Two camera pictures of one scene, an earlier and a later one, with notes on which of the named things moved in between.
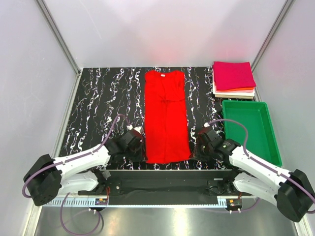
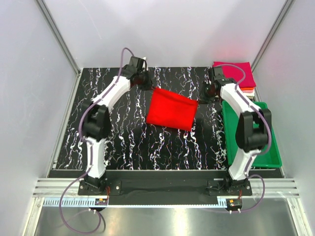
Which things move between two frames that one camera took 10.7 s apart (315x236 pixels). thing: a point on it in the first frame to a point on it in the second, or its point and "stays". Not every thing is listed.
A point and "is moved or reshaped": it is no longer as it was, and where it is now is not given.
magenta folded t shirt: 233,74 stays
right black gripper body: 202,152 to 207,96
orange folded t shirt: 252,88 stays
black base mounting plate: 216,183 stays
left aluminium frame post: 65,47 stays
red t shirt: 166,132 is moved or reshaped
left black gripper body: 136,154 to 144,83
